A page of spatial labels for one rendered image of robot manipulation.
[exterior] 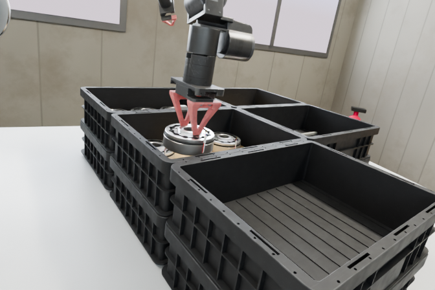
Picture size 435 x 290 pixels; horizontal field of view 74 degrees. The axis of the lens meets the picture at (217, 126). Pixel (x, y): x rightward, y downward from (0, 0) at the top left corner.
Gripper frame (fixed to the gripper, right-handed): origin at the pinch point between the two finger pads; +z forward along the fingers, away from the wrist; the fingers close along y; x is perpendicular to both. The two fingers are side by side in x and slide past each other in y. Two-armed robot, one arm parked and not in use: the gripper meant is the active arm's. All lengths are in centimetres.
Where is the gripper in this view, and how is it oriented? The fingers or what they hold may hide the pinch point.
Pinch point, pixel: (190, 127)
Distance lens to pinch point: 59.5
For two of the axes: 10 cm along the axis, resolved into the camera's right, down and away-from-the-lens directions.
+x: -7.9, 0.4, -6.1
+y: -5.8, -3.3, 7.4
